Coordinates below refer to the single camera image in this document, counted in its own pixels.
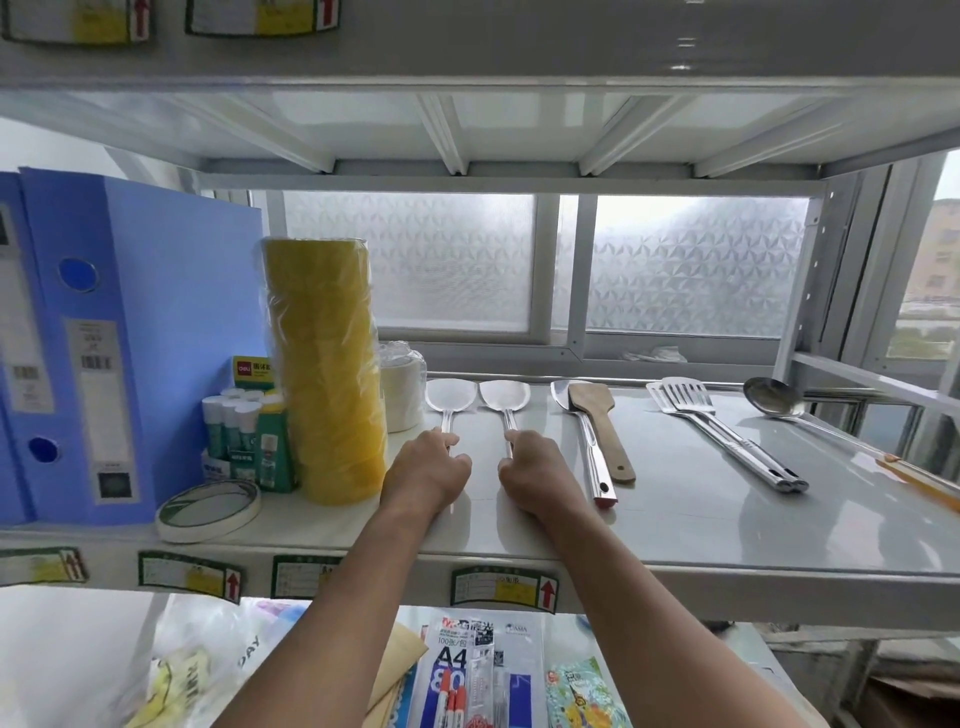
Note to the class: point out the person's left hand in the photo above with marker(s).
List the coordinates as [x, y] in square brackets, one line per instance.
[420, 472]

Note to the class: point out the person's right hand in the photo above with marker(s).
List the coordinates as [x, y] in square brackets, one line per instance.
[544, 480]

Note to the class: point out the person's right fingers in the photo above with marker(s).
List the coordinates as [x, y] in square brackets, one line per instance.
[517, 461]

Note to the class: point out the person's left fingers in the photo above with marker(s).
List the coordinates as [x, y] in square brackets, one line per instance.
[450, 465]

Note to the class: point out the person's left forearm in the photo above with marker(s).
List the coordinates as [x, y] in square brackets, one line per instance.
[337, 630]

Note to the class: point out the person's right forearm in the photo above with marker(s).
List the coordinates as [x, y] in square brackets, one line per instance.
[652, 630]

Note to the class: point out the stack of white tape rolls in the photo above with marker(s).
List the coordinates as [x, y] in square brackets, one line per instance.
[401, 386]

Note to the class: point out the wooden spatula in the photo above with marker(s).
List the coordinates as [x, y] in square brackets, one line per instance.
[596, 412]

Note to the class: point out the stack of yellow tape rolls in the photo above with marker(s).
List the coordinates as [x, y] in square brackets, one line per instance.
[326, 367]

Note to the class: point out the grey metal shelving rack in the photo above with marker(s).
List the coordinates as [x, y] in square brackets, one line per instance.
[675, 525]

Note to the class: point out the white rag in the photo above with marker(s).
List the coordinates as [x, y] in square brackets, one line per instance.
[656, 354]

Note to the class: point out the green glue stick box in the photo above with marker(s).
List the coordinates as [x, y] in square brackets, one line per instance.
[274, 450]

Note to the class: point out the slotted steel turner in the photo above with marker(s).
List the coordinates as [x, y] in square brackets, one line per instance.
[720, 442]
[686, 395]

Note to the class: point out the brown paper envelope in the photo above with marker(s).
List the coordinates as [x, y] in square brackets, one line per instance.
[397, 660]

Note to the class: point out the white-capped glue stick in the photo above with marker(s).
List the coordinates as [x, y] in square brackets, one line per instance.
[246, 439]
[214, 427]

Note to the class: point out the clear-wrapped paper pack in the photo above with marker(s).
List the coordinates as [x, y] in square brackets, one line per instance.
[517, 667]

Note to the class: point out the frosted patterned window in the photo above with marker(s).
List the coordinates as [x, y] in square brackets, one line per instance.
[450, 255]

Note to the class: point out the pack of red pens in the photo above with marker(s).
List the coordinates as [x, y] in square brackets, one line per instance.
[461, 675]

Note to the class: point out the colourful cartoon packet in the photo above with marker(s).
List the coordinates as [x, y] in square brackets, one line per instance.
[585, 694]

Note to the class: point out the flat white tape roll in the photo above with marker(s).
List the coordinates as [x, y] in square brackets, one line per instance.
[210, 514]

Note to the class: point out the large blue lever arch binder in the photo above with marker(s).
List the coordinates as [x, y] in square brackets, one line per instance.
[172, 337]

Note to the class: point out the white plastic bag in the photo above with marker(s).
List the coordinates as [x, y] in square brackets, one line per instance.
[90, 645]

